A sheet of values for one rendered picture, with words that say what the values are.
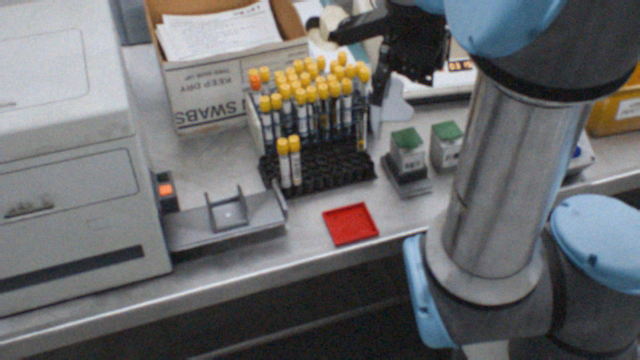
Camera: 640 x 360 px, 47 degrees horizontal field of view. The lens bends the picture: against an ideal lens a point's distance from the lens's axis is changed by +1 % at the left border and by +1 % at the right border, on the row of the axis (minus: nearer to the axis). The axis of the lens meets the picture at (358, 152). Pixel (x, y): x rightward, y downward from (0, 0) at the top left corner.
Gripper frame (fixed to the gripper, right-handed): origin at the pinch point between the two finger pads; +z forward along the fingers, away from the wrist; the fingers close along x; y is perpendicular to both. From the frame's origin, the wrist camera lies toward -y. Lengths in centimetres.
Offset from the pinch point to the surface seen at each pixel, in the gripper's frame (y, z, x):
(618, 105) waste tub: 30.6, 6.2, 22.7
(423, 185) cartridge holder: 6.7, 11.0, -2.7
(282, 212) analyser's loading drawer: -8.9, 7.8, -19.1
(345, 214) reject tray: -2.2, 12.1, -12.2
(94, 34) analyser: -32.0, -17.9, -21.8
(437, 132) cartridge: 6.1, 5.8, 4.2
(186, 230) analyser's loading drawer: -19.7, 8.1, -27.3
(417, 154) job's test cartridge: 5.1, 5.9, -1.8
